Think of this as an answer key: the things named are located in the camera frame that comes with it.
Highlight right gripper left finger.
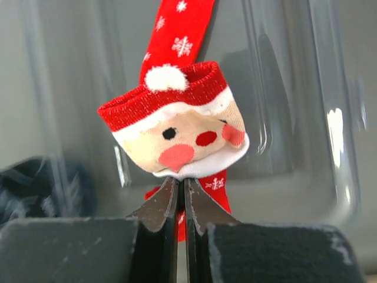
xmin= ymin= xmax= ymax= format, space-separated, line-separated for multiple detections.
xmin=128 ymin=177 xmax=179 ymax=282

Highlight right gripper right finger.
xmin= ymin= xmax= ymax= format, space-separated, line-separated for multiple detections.
xmin=184 ymin=178 xmax=240 ymax=282

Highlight red santa sock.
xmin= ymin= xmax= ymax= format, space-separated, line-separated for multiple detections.
xmin=97 ymin=0 xmax=250 ymax=243

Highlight dark patterned cloth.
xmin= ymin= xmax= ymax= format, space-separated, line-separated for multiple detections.
xmin=1 ymin=157 xmax=96 ymax=226

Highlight clear plastic bin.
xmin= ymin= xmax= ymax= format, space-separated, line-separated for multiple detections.
xmin=19 ymin=1 xmax=365 ymax=227

